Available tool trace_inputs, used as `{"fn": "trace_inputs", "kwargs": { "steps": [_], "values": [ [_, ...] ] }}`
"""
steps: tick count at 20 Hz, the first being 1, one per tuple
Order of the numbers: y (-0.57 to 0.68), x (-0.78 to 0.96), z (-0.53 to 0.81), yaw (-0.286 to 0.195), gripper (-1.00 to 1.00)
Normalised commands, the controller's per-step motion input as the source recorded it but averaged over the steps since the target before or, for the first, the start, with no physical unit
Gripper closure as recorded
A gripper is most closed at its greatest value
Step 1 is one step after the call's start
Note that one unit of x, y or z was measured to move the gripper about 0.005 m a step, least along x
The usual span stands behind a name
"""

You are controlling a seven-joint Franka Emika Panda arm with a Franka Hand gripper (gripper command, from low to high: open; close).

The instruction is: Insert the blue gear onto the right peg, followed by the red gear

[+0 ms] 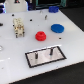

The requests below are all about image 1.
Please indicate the red gear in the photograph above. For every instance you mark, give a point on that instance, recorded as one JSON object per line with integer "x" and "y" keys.
{"x": 40, "y": 36}

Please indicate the blue gear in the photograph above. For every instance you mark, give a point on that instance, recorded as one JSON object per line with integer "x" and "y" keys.
{"x": 57, "y": 28}

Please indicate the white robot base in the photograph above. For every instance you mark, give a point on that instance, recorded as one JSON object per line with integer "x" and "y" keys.
{"x": 12, "y": 6}

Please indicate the beige connector block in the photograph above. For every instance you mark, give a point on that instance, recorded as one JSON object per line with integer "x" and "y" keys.
{"x": 18, "y": 27}

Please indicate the small blue block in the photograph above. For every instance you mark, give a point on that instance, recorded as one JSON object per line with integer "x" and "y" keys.
{"x": 53, "y": 9}

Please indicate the metal peg base plate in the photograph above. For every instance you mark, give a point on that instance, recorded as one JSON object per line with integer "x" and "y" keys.
{"x": 44, "y": 56}

